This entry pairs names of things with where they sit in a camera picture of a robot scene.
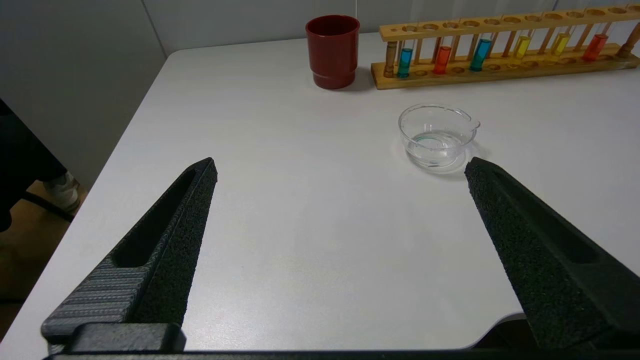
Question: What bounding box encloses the dark red plastic cup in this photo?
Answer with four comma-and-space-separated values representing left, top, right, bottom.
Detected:
305, 14, 361, 91

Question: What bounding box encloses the grey sneaker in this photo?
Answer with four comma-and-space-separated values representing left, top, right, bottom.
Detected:
43, 171, 81, 214

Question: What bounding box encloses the yellow liquid test tube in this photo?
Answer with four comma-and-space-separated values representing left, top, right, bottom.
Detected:
512, 10, 538, 62
549, 7, 578, 60

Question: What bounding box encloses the wooden test tube rack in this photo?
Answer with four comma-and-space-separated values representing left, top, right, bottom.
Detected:
371, 4, 640, 91

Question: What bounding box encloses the light blue liquid test tube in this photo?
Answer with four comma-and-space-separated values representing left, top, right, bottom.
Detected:
397, 22, 420, 80

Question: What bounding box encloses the teal liquid test tube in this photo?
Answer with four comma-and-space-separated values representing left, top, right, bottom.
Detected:
469, 15, 501, 73

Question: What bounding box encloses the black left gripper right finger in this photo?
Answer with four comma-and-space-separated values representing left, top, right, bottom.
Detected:
464, 156, 640, 351

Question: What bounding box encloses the black chair base leg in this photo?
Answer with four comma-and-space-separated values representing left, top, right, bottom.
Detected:
21, 192, 77, 222

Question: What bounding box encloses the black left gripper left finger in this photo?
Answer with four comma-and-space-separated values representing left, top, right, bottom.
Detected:
41, 157, 219, 351

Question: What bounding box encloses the black trouser leg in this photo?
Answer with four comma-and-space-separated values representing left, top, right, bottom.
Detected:
0, 99, 69, 234

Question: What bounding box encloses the glass beaker with blue liquid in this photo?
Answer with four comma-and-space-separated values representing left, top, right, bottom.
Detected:
398, 103, 481, 174

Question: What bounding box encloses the red liquid test tube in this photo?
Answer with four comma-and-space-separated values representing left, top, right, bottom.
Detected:
432, 20, 457, 76
582, 5, 618, 63

